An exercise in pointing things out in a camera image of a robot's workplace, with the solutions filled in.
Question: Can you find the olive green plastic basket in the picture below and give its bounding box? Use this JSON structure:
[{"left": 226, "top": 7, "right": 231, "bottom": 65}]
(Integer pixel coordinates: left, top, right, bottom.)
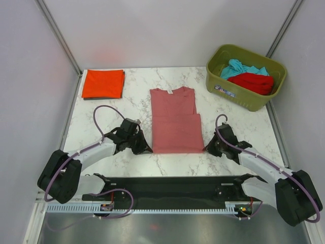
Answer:
[{"left": 206, "top": 44, "right": 287, "bottom": 112}]

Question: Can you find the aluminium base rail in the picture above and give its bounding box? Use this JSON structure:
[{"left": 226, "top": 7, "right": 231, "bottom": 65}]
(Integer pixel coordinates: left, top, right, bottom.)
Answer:
[{"left": 35, "top": 181, "right": 313, "bottom": 204}]

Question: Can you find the right aluminium frame post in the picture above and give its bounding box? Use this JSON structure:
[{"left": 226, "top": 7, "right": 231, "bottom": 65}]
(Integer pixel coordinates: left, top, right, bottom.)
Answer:
[{"left": 266, "top": 0, "right": 305, "bottom": 58}]

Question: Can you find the left aluminium frame post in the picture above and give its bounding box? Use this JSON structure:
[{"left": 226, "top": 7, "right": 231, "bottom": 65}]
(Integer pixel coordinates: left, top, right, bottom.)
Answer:
[{"left": 35, "top": 0, "right": 82, "bottom": 76}]

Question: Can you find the folded orange t-shirt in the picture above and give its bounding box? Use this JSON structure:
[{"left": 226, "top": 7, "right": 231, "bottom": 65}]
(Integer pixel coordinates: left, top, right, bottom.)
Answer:
[{"left": 81, "top": 69, "right": 124, "bottom": 99}]

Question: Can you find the aluminium frame post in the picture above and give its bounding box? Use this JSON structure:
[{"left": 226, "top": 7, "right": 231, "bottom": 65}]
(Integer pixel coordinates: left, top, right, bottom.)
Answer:
[
  {"left": 35, "top": 0, "right": 82, "bottom": 76},
  {"left": 266, "top": 0, "right": 305, "bottom": 58}
]

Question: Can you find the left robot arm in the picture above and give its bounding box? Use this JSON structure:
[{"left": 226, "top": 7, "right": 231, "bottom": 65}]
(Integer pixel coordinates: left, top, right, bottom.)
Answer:
[{"left": 37, "top": 118, "right": 153, "bottom": 204}]

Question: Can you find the pink t-shirt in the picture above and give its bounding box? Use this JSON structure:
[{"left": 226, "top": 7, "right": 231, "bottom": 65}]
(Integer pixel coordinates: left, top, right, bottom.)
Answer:
[{"left": 150, "top": 86, "right": 204, "bottom": 154}]

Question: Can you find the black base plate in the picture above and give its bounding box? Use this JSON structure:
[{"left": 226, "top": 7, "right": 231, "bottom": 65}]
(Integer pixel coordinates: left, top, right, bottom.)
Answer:
[{"left": 82, "top": 174, "right": 258, "bottom": 208}]

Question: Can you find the turquoise t-shirt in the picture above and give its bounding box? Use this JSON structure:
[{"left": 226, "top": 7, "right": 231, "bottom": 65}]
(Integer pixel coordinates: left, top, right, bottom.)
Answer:
[{"left": 220, "top": 59, "right": 269, "bottom": 80}]

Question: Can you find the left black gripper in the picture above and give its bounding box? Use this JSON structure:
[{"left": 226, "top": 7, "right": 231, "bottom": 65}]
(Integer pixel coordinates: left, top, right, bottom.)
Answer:
[{"left": 126, "top": 130, "right": 152, "bottom": 156}]

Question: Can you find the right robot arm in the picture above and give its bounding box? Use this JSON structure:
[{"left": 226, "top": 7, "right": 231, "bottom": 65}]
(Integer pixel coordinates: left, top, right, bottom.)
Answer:
[{"left": 204, "top": 123, "right": 323, "bottom": 226}]

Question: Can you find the red t-shirt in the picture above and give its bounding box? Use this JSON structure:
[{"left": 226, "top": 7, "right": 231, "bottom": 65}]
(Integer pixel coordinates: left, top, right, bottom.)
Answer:
[{"left": 227, "top": 73, "right": 274, "bottom": 96}]

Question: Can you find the white slotted cable duct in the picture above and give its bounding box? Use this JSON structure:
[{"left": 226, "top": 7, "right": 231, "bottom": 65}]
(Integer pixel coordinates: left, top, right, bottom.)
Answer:
[{"left": 46, "top": 202, "right": 254, "bottom": 215}]

